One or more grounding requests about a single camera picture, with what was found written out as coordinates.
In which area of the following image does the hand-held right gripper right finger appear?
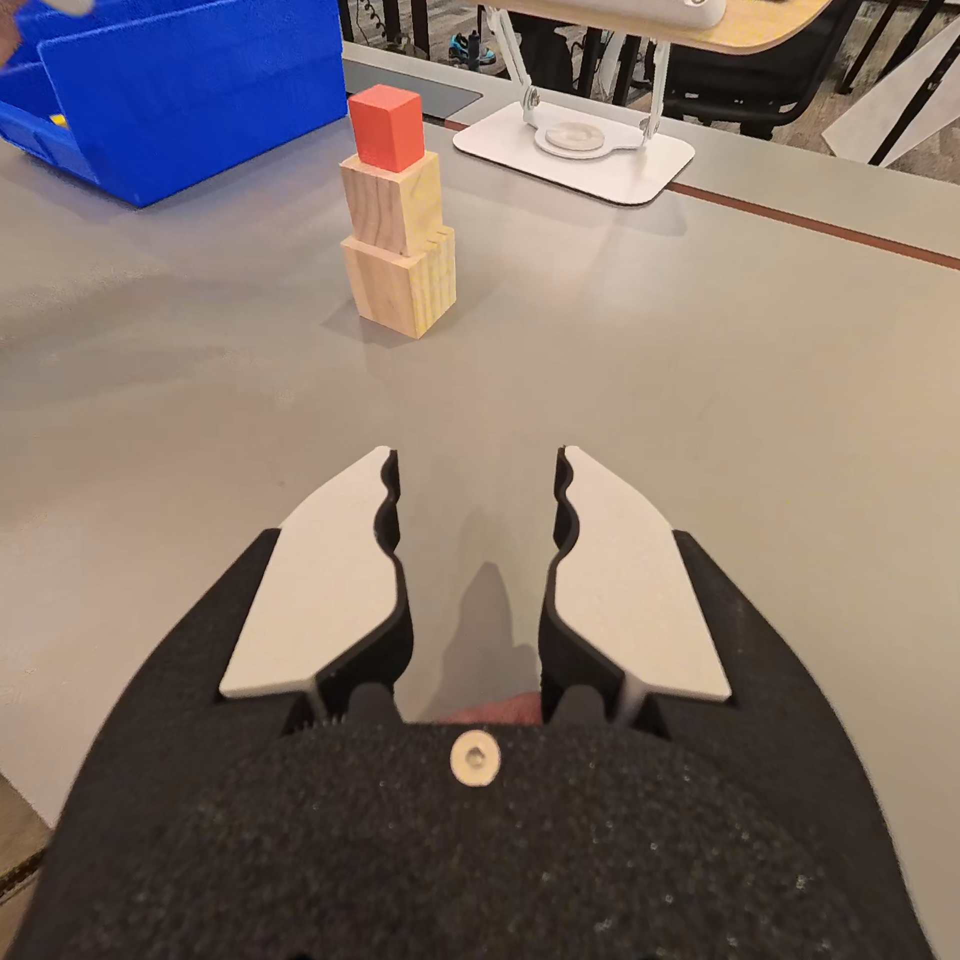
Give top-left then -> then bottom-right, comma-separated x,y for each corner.
537,446 -> 733,712

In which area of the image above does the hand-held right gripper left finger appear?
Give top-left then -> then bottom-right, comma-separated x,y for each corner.
219,446 -> 414,712

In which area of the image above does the blue plastic bin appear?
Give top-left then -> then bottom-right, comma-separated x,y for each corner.
0,0 -> 349,208

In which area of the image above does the large wooden cube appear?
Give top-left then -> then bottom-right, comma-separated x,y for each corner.
342,225 -> 457,340

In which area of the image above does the red wooden cube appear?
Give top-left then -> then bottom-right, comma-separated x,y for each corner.
348,86 -> 426,174

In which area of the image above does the medium wooden cube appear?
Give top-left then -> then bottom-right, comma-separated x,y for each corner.
339,150 -> 444,256

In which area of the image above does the white folding stand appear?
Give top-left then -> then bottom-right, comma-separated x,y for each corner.
453,0 -> 697,207

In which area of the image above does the black office chair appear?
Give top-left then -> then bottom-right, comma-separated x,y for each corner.
653,15 -> 859,139

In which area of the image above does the white slanted panel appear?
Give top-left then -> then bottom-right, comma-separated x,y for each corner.
822,45 -> 960,166

